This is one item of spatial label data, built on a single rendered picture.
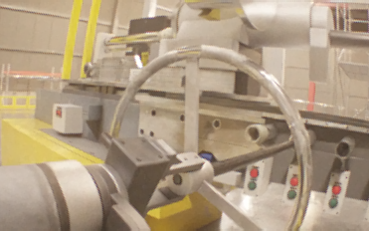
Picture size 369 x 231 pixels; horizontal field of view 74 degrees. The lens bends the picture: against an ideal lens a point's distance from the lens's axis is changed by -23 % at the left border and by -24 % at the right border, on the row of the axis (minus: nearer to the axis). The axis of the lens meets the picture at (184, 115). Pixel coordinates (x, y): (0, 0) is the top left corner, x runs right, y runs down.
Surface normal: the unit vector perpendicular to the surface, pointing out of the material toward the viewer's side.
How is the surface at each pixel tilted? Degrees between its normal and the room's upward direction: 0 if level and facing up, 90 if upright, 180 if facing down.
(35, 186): 42
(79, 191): 54
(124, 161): 90
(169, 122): 90
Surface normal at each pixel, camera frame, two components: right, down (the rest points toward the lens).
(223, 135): -0.62, 0.01
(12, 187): 0.53, -0.74
